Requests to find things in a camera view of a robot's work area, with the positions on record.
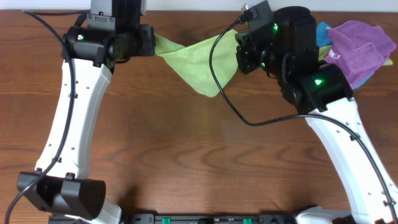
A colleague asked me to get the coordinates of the light green microfiber cloth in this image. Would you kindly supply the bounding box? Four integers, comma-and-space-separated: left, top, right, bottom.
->
155, 30, 238, 98

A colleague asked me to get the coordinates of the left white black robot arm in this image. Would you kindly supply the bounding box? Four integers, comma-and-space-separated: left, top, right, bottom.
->
17, 0, 155, 223

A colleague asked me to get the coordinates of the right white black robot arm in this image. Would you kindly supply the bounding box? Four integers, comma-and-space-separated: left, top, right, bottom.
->
236, 1, 397, 223

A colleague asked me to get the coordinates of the olive green microfiber cloth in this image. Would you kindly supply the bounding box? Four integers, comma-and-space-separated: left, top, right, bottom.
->
318, 45, 393, 66

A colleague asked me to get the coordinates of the blue microfiber cloth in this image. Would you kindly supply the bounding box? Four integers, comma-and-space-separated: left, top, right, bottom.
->
316, 21, 380, 89

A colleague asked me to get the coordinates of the purple microfiber cloth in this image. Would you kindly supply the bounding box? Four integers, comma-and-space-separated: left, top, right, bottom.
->
325, 20, 396, 89

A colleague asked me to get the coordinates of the right black cable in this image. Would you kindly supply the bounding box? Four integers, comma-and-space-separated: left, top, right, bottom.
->
208, 18, 398, 224

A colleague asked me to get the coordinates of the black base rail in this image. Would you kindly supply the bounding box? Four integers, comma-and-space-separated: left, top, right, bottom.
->
120, 213, 297, 224

